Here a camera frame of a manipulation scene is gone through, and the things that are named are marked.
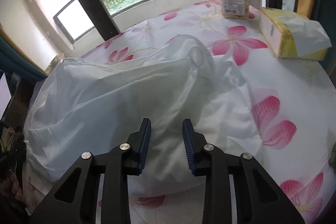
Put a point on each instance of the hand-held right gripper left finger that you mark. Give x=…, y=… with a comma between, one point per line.
x=145, y=145

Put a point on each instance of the white hooded jacket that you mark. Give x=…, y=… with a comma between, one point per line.
x=105, y=98

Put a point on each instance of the teal curtain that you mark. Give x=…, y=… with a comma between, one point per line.
x=328, y=3
x=10, y=61

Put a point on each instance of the yellow tissue pack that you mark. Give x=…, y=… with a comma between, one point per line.
x=278, y=35

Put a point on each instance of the large cardboard box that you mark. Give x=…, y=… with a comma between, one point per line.
x=21, y=100

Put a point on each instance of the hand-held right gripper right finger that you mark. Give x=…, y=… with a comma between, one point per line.
x=189, y=148

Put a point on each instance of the yellowish round disc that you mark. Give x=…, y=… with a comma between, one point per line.
x=55, y=62

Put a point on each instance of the pink floral tablecloth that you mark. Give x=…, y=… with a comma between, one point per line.
x=288, y=82

